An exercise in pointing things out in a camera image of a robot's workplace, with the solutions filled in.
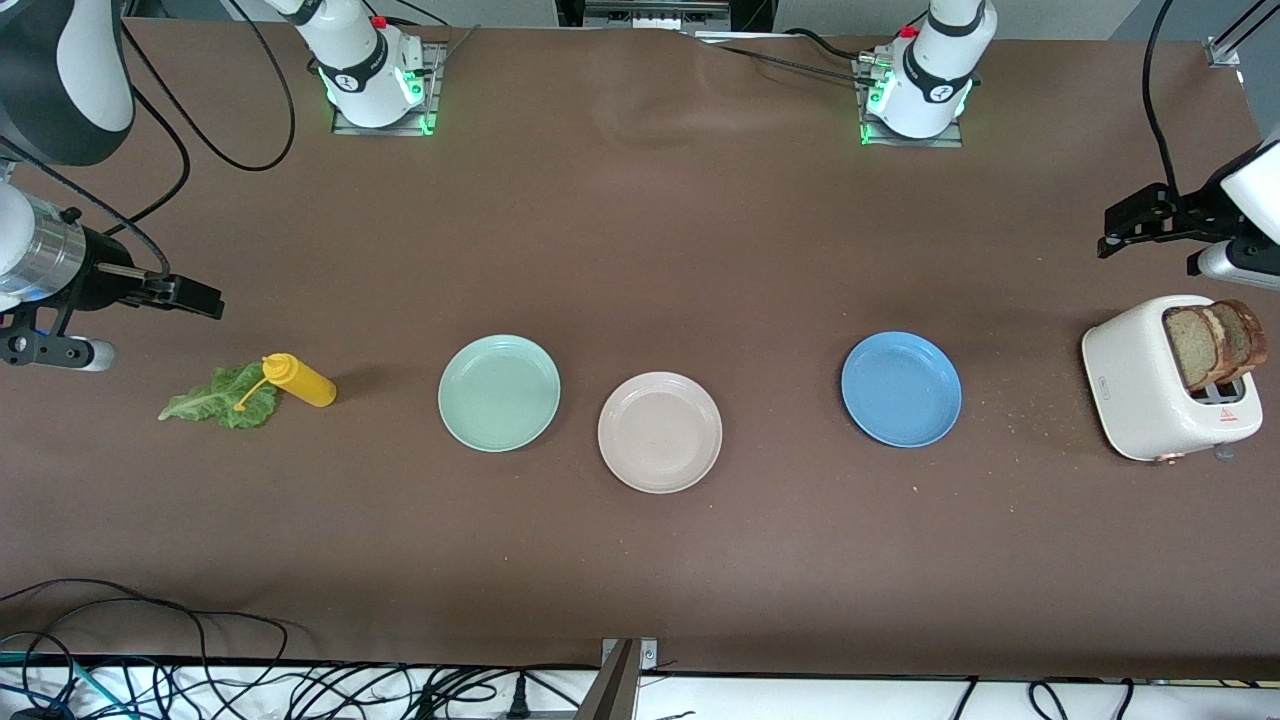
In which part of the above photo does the green lettuce leaf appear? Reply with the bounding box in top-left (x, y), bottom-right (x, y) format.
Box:
top-left (158, 362), bottom-right (279, 431)

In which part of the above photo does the brown bread slice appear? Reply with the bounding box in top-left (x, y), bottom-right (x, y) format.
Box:
top-left (1212, 299), bottom-right (1269, 381)
top-left (1163, 305), bottom-right (1225, 393)

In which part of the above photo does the blue plate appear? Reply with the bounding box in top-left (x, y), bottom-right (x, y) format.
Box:
top-left (840, 331), bottom-right (963, 449)

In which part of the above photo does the mint green plate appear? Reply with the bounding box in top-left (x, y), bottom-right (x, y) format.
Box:
top-left (437, 334), bottom-right (562, 453)

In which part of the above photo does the beige plate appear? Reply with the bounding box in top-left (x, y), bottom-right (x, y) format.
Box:
top-left (597, 371), bottom-right (723, 495)

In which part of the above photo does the yellow squeeze bottle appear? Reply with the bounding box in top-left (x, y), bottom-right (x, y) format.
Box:
top-left (233, 353), bottom-right (338, 413)

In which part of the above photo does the white toaster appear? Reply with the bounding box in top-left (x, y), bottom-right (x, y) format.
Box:
top-left (1081, 294), bottom-right (1264, 466)

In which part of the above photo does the aluminium profile bar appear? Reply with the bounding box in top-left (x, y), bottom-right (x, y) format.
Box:
top-left (1205, 0), bottom-right (1280, 69)

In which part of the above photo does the brown table cover sheet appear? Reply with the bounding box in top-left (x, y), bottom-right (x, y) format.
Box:
top-left (0, 18), bottom-right (1280, 681)

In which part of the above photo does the dark equipment rack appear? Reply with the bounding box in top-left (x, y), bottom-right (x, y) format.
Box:
top-left (556, 0), bottom-right (776, 33)

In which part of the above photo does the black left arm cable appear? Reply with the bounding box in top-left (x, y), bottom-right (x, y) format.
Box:
top-left (1143, 0), bottom-right (1187, 201)

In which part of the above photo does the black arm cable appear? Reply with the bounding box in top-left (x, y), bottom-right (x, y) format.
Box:
top-left (1143, 0), bottom-right (1187, 201)
top-left (0, 0), bottom-right (298, 279)

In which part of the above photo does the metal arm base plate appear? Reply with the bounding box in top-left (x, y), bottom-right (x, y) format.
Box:
top-left (855, 55), bottom-right (967, 149)
top-left (330, 40), bottom-right (447, 138)

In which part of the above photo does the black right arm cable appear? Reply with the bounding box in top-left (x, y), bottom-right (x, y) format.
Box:
top-left (0, 0), bottom-right (298, 279)

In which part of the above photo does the black braided cable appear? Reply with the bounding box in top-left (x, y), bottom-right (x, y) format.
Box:
top-left (712, 42), bottom-right (873, 89)

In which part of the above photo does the tangled black cable bundle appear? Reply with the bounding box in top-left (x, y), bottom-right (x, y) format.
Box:
top-left (0, 578), bottom-right (601, 720)

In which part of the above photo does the grey metal table bracket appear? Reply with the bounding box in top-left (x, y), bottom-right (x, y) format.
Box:
top-left (577, 638), bottom-right (661, 720)

